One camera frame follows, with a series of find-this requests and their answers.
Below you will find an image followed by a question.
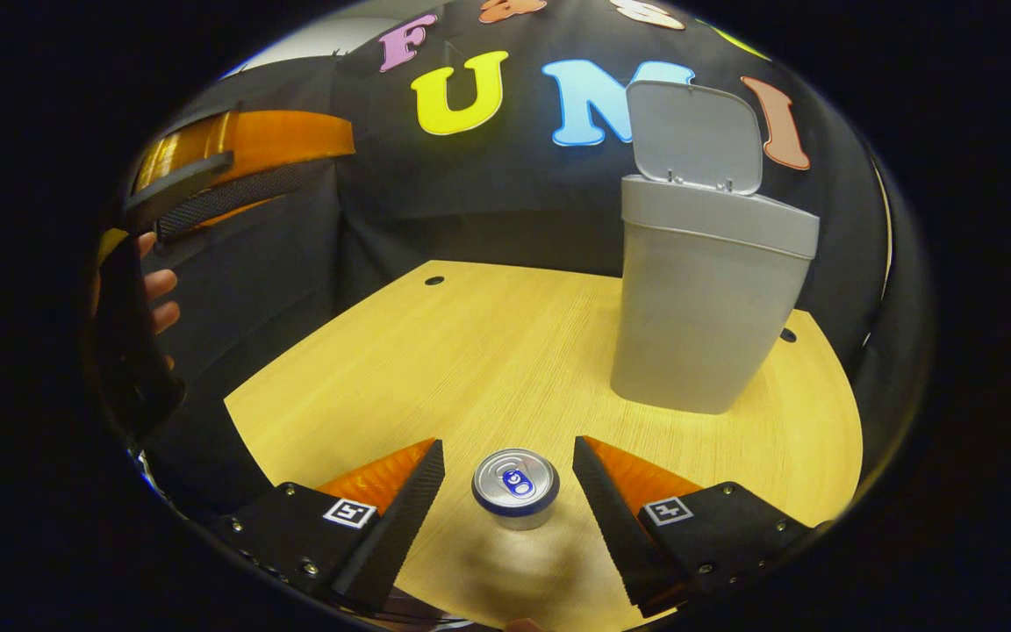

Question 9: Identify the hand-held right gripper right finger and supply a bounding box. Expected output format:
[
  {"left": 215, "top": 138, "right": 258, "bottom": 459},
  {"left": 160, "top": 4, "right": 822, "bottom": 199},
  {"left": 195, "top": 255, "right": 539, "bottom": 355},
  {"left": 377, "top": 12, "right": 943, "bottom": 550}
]
[{"left": 570, "top": 436, "right": 827, "bottom": 620}]

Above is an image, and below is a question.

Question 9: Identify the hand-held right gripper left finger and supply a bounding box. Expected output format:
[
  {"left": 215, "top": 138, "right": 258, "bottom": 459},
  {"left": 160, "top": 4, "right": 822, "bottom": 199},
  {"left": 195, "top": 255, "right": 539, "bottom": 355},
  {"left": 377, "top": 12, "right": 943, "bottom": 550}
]
[{"left": 205, "top": 439, "right": 447, "bottom": 619}]

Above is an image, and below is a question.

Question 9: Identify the silver pop can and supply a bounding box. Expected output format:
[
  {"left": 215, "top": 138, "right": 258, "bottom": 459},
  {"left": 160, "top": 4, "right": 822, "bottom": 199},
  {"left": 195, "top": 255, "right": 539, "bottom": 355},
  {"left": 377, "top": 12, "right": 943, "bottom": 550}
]
[{"left": 471, "top": 448, "right": 561, "bottom": 531}]

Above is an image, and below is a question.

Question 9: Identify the grey desktop garbage bin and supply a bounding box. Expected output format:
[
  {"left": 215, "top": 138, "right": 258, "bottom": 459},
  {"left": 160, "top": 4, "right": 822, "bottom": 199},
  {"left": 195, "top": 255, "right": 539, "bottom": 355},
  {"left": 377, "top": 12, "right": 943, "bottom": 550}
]
[{"left": 609, "top": 80, "right": 821, "bottom": 415}]

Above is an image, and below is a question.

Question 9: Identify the wooden desktop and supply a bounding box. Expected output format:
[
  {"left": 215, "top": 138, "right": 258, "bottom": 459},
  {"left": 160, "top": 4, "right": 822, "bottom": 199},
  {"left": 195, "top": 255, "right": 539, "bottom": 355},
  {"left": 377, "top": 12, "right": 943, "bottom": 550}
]
[{"left": 223, "top": 260, "right": 864, "bottom": 632}]

